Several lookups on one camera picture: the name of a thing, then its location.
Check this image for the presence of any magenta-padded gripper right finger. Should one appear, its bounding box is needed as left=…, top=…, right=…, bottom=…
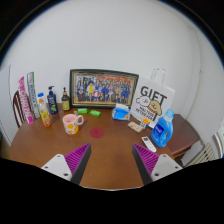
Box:
left=131, top=143, right=184, bottom=186

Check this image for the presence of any white radiator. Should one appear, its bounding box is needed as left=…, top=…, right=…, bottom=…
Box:
left=185, top=142, right=217, bottom=168

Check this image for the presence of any dark blue pump bottle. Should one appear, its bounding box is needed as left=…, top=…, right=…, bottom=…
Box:
left=46, top=85, right=60, bottom=116

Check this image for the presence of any blue detergent bottle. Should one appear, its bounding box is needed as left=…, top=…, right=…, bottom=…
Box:
left=150, top=108, right=175, bottom=148

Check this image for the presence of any dark wooden chair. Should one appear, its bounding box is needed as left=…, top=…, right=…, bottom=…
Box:
left=12, top=89, right=26, bottom=129

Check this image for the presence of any white blue-capped wash bottle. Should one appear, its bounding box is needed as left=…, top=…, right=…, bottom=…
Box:
left=36, top=92, right=46, bottom=116

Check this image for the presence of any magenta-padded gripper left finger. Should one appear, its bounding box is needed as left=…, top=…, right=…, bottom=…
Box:
left=40, top=143, right=92, bottom=186

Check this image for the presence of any black-framed group photo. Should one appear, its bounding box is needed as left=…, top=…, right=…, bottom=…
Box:
left=69, top=68, right=140, bottom=109

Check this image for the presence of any flat round red coaster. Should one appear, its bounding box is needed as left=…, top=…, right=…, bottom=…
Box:
left=89, top=127, right=105, bottom=139

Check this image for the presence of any white remote control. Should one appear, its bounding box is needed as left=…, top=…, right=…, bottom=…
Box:
left=141, top=135, right=157, bottom=153

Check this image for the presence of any dark yellow-labelled pump bottle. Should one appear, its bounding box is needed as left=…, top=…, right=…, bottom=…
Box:
left=61, top=87, right=71, bottom=112

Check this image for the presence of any white green shuttlecock tube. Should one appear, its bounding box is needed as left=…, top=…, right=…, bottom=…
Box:
left=26, top=71, right=41, bottom=120

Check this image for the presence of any pink shuttlecock tube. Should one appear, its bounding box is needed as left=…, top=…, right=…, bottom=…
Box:
left=17, top=76, right=35, bottom=126

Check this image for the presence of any orange-capped clear drink bottle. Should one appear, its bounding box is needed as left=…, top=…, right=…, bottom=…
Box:
left=38, top=97, right=53, bottom=128

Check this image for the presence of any pink mug with yellow spots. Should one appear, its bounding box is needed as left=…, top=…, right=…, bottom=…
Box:
left=62, top=113, right=85, bottom=135

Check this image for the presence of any white paper gift bag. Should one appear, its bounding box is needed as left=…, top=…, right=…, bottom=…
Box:
left=130, top=67, right=176, bottom=129

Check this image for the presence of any dark brown side cabinet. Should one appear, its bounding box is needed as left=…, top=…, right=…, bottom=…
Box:
left=165, top=113, right=201, bottom=160

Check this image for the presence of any small snack packet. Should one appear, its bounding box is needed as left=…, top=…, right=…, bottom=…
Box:
left=127, top=121, right=144, bottom=133

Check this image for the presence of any blue tissue pack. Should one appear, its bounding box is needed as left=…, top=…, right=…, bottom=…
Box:
left=111, top=103, right=132, bottom=122

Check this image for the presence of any small puzzle cube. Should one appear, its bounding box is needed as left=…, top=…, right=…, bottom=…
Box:
left=139, top=118, right=151, bottom=130

